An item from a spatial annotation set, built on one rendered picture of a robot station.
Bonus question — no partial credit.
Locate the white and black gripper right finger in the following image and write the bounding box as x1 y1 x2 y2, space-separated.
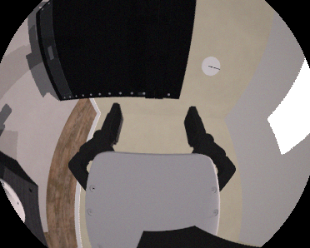
184 106 236 191

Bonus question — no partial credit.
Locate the black server rack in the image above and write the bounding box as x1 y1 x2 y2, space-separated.
36 0 197 101

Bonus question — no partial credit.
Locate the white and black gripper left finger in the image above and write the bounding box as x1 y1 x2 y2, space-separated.
68 103 123 190

